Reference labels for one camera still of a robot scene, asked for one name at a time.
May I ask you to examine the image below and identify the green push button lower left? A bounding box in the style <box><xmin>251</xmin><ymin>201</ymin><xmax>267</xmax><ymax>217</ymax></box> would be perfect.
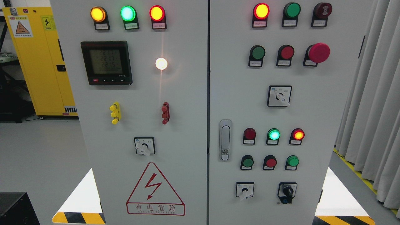
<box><xmin>240</xmin><ymin>155</ymin><xmax>254</xmax><ymax>171</ymax></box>

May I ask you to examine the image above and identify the green start push button upper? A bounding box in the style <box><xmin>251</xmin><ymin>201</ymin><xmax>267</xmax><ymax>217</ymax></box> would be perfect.
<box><xmin>248</xmin><ymin>45</ymin><xmax>266</xmax><ymax>67</ymax></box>

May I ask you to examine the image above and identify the red push button lower middle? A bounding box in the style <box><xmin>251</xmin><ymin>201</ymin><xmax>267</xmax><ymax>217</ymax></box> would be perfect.
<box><xmin>262</xmin><ymin>155</ymin><xmax>277</xmax><ymax>171</ymax></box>

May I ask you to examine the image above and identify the red stop push button upper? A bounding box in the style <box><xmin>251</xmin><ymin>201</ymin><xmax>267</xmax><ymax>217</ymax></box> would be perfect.
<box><xmin>276</xmin><ymin>45</ymin><xmax>295</xmax><ymax>67</ymax></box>

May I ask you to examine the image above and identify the green push button lower right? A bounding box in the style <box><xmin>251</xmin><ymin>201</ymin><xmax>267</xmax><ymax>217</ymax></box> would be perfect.
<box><xmin>285</xmin><ymin>155</ymin><xmax>299</xmax><ymax>171</ymax></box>

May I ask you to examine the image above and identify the red mushroom emergency stop button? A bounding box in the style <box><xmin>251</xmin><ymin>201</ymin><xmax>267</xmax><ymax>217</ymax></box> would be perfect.
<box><xmin>303</xmin><ymin>42</ymin><xmax>330</xmax><ymax>67</ymax></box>

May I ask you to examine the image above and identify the red test terminal block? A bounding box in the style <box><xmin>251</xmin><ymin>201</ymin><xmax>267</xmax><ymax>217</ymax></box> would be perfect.
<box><xmin>161</xmin><ymin>102</ymin><xmax>170</xmax><ymax>124</ymax></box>

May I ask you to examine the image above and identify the dark red unlit indicator lamp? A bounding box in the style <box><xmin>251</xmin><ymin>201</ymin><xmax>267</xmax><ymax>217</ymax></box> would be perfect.
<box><xmin>242</xmin><ymin>127</ymin><xmax>256</xmax><ymax>145</ymax></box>

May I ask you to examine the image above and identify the white glowing indicator lamp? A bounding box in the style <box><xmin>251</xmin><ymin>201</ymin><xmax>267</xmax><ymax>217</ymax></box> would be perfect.
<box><xmin>155</xmin><ymin>57</ymin><xmax>168</xmax><ymax>70</ymax></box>

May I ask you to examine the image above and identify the left grey cabinet door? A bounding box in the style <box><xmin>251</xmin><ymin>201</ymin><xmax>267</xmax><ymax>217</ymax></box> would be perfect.
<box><xmin>50</xmin><ymin>0</ymin><xmax>208</xmax><ymax>225</ymax></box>

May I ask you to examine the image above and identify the grey cabinet door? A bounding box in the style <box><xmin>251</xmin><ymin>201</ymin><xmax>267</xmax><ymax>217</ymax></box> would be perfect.
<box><xmin>50</xmin><ymin>0</ymin><xmax>208</xmax><ymax>225</ymax></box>
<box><xmin>209</xmin><ymin>0</ymin><xmax>373</xmax><ymax>225</ymax></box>

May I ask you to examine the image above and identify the green lit indicator lamp middle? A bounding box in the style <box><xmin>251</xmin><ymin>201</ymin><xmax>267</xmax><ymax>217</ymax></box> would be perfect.
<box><xmin>266</xmin><ymin>128</ymin><xmax>281</xmax><ymax>145</ymax></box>

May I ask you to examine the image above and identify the yellow test terminal block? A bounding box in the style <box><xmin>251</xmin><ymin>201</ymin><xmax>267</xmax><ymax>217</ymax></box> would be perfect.
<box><xmin>109</xmin><ymin>102</ymin><xmax>121</xmax><ymax>124</ymax></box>

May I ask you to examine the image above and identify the right grey cabinet door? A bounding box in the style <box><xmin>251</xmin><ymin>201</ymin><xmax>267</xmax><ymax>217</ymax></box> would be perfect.
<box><xmin>209</xmin><ymin>0</ymin><xmax>373</xmax><ymax>225</ymax></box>

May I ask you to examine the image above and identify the red electric danger warning sticker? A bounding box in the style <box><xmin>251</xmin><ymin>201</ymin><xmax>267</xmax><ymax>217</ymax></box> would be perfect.
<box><xmin>126</xmin><ymin>162</ymin><xmax>186</xmax><ymax>216</ymax></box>

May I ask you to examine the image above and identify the red lit indicator lamp middle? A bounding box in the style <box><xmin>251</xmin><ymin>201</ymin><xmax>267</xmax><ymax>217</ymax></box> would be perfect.
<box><xmin>288</xmin><ymin>128</ymin><xmax>305</xmax><ymax>145</ymax></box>

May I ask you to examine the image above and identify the black digital power meter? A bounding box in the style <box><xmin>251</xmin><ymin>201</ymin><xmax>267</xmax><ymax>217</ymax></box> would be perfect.
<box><xmin>81</xmin><ymin>40</ymin><xmax>133</xmax><ymax>86</ymax></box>

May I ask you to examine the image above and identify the red indicator lamp top left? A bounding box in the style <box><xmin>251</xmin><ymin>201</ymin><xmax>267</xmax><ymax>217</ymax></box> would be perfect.
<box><xmin>149</xmin><ymin>5</ymin><xmax>167</xmax><ymax>30</ymax></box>

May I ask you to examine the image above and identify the red lit lamp top right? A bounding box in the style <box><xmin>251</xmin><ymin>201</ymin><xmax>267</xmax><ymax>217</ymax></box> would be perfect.
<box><xmin>252</xmin><ymin>2</ymin><xmax>270</xmax><ymax>28</ymax></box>

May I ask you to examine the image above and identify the green indicator lamp top left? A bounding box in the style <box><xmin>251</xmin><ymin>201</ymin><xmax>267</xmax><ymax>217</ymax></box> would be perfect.
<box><xmin>120</xmin><ymin>5</ymin><xmax>140</xmax><ymax>30</ymax></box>

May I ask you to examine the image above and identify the dark green lamp top right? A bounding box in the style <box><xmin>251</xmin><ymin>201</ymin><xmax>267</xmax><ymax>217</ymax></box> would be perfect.
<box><xmin>282</xmin><ymin>2</ymin><xmax>301</xmax><ymax>27</ymax></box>

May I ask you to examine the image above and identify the amber indicator lamp top left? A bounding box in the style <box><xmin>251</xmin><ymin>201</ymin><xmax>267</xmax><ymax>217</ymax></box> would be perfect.
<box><xmin>90</xmin><ymin>6</ymin><xmax>110</xmax><ymax>30</ymax></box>

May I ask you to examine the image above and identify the dark red buzzer top right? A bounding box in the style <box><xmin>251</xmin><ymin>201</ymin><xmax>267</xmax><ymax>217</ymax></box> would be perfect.
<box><xmin>311</xmin><ymin>2</ymin><xmax>333</xmax><ymax>27</ymax></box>

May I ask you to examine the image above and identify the grey curtain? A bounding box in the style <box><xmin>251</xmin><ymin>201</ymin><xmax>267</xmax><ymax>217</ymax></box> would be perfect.
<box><xmin>335</xmin><ymin>0</ymin><xmax>400</xmax><ymax>210</ymax></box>

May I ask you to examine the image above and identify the yellow safety storage cabinet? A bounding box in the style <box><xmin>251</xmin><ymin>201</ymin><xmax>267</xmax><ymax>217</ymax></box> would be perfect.
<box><xmin>2</xmin><ymin>7</ymin><xmax>78</xmax><ymax>117</ymax></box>

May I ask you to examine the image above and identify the black box bottom left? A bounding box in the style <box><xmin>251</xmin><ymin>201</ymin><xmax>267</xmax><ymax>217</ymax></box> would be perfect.
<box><xmin>0</xmin><ymin>192</ymin><xmax>40</xmax><ymax>225</ymax></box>

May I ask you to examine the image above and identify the silver door latch handle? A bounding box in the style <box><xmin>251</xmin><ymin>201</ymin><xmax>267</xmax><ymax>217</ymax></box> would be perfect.
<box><xmin>219</xmin><ymin>119</ymin><xmax>232</xmax><ymax>161</ymax></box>

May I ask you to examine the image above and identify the left door white selector switch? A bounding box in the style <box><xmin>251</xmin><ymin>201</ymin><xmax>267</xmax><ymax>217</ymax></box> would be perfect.
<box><xmin>134</xmin><ymin>136</ymin><xmax>156</xmax><ymax>156</ymax></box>

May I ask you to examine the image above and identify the upper right white selector switch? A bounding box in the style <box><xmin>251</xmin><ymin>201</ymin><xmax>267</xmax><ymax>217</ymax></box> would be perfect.
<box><xmin>267</xmin><ymin>85</ymin><xmax>292</xmax><ymax>107</ymax></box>

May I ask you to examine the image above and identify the lower white selector switch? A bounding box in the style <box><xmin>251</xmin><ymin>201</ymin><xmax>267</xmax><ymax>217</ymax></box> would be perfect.
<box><xmin>236</xmin><ymin>182</ymin><xmax>255</xmax><ymax>201</ymax></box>

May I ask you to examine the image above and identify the black knob selector switch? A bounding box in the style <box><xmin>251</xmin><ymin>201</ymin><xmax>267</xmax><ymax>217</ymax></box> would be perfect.
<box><xmin>277</xmin><ymin>182</ymin><xmax>298</xmax><ymax>204</ymax></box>

